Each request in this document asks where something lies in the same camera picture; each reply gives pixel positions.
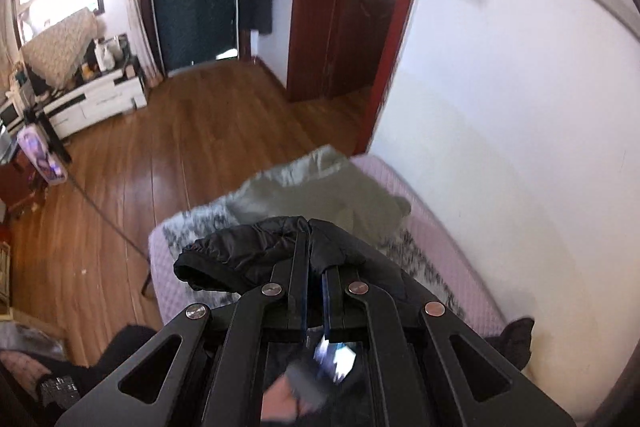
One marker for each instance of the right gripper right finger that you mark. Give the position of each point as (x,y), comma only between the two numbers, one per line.
(432,370)

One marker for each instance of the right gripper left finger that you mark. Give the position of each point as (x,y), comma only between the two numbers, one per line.
(207,367)

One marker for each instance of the black puffer jacket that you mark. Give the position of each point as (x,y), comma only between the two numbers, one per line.
(241,258)

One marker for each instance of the person's hand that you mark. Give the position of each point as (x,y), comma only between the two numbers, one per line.
(281,405)

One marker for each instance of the grey black patterned blanket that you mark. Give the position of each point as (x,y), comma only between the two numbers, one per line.
(170,237)

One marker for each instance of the olive green folded jacket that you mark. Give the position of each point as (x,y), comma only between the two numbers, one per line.
(323,185)

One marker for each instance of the white tv cabinet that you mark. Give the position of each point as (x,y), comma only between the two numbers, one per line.
(110,94)

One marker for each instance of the dark red wooden door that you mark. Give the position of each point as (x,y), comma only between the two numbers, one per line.
(340,46)

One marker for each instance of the beige lace covered television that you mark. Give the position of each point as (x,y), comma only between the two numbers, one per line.
(55,54)

